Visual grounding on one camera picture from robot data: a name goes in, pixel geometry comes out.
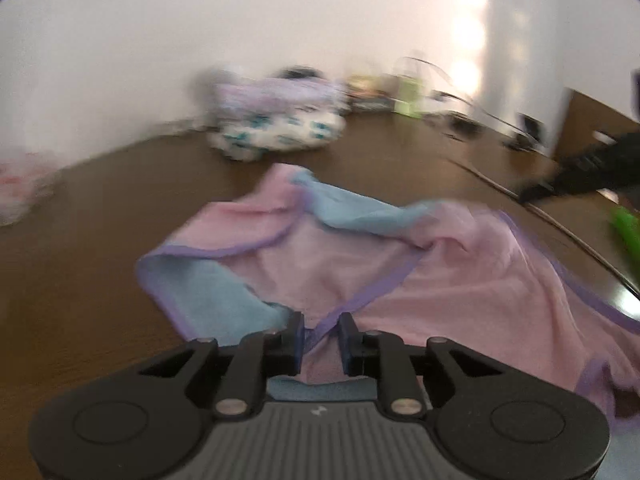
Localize bright green object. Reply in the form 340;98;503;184
609;205;640;257

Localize clear plastic bag red print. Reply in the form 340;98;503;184
0;146;63;227

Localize green spray bottle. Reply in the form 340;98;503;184
394;74;422;119

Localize pink and blue garment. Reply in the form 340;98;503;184
136;162;640;423

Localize purple floral folded clothes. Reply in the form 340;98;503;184
212;76;351;117

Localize white folded clothes teal flowers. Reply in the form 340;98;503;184
207;109;347;162

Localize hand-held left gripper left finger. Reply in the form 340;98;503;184
137;311;305;420

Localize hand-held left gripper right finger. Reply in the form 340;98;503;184
338;311;503;420

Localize white cable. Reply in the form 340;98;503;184
445;157;640;293

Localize black cable with adapter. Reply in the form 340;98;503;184
434;110;488;142

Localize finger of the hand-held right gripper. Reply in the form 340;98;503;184
516;172;571;204

